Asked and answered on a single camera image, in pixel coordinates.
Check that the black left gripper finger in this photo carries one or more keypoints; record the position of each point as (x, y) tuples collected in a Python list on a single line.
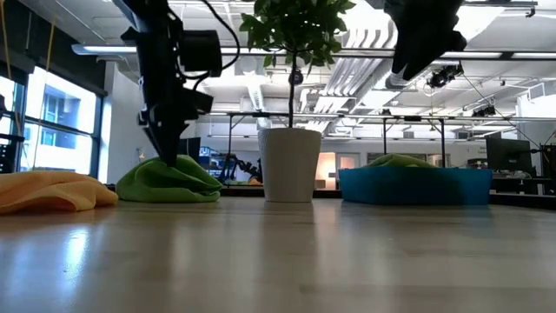
[(167, 148)]

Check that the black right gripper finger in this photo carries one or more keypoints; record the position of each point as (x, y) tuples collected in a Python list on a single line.
[(430, 52)]

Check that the light green microfiber towel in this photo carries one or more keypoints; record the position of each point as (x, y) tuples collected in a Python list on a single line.
[(399, 161)]

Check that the orange microfiber towel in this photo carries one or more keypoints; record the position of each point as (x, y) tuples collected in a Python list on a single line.
[(48, 191)]

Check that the black background robot arm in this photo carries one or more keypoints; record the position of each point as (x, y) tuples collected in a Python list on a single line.
[(239, 167)]

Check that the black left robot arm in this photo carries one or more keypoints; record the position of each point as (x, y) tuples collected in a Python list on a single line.
[(143, 13)]

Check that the dark monitor pair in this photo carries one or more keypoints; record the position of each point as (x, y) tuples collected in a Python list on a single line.
[(192, 148)]

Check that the long ceiling light bar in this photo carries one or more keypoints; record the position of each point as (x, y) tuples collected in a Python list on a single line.
[(104, 49)]

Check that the large window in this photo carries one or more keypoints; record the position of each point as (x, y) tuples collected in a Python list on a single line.
[(61, 121)]

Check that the white ribbed plant pot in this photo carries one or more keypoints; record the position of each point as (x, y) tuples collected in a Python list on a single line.
[(289, 165)]

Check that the green leafy potted tree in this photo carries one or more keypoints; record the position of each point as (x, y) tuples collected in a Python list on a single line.
[(295, 26)]

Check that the black computer monitor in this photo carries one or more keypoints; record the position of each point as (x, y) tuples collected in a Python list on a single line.
[(508, 156)]

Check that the blue fabric basket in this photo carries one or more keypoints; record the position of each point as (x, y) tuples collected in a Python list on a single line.
[(417, 187)]

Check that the black overhead camera rig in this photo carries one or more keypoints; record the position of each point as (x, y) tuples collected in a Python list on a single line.
[(443, 75)]

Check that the silver ventilation duct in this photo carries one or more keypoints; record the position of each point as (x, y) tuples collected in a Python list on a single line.
[(393, 80)]

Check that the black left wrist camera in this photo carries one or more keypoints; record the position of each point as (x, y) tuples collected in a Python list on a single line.
[(202, 50)]

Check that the black metal frame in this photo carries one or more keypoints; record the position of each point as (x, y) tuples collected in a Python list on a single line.
[(384, 139)]

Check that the black hanging ceiling camera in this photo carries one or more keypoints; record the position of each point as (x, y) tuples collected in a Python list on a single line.
[(296, 77)]

